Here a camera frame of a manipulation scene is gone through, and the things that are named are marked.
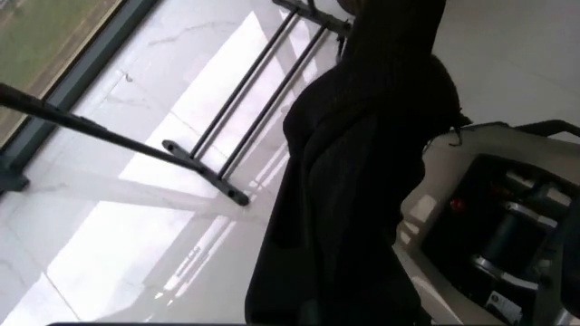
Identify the window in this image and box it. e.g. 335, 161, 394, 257
0, 0, 158, 195

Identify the black garment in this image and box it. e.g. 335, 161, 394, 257
244, 0, 473, 326

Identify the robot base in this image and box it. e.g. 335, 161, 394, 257
392, 119, 580, 326

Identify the black clothes rack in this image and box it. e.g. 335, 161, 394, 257
0, 0, 355, 208

